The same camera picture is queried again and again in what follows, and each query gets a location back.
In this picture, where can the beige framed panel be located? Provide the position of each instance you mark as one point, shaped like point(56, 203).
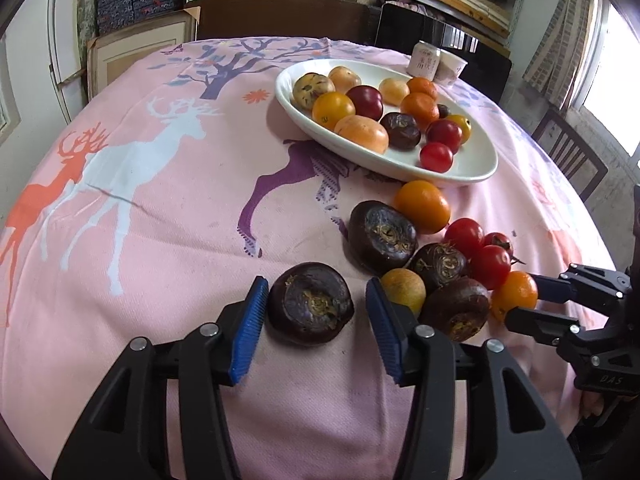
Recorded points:
point(130, 45)

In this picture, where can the white oval plate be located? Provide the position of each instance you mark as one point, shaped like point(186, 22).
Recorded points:
point(472, 167)

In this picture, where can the spotted yellow fruit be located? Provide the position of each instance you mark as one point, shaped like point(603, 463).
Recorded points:
point(311, 90)

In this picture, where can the orange beige round fruit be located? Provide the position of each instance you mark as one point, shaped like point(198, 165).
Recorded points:
point(345, 78)

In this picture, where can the large orange tangerine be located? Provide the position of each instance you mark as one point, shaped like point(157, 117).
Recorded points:
point(419, 109)

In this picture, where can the red cherry tomato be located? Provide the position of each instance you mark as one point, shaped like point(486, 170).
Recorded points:
point(500, 244)
point(436, 157)
point(463, 236)
point(491, 267)

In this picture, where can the pale beige round fruit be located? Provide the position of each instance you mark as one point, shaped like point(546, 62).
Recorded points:
point(393, 91)

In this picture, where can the small dark red plum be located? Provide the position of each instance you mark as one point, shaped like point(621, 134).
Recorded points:
point(442, 134)

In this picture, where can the brown wooden panel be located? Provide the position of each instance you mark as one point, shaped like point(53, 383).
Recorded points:
point(280, 20)

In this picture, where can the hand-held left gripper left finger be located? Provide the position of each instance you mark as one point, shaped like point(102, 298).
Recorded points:
point(247, 332)

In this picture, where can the orange cherry tomato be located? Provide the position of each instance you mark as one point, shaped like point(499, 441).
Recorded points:
point(421, 206)
point(515, 292)

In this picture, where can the pink deer print tablecloth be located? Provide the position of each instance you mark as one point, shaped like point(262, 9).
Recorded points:
point(150, 210)

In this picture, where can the bright window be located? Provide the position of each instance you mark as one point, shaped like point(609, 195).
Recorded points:
point(617, 85)

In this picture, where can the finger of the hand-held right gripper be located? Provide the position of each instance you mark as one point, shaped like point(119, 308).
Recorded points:
point(540, 324)
point(550, 288)

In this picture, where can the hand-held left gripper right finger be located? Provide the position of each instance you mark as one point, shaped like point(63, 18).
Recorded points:
point(385, 332)

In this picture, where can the printed paper cup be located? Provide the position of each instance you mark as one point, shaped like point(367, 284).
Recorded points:
point(450, 67)

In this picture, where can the patterned curtain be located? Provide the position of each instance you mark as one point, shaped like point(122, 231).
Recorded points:
point(560, 40)

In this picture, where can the pale drink can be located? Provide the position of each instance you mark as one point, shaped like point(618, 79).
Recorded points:
point(422, 60)

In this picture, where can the yellowish longan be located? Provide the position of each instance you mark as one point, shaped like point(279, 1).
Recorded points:
point(402, 287)

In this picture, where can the black-dotted yellow kumquat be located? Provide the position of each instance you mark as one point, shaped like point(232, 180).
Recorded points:
point(462, 130)

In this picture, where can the large red plum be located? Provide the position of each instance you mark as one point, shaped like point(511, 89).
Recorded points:
point(366, 101)

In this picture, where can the stack of blue patterned boxes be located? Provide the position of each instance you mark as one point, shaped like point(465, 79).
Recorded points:
point(135, 5)

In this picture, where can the black glossy panel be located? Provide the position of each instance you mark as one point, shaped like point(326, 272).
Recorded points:
point(400, 30)

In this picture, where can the small orange citrus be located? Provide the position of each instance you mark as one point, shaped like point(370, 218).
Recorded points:
point(332, 110)

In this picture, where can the dark wooden chair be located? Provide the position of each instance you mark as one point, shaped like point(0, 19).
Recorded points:
point(577, 139)

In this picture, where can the white leaning board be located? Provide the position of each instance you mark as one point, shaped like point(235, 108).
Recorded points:
point(65, 35)

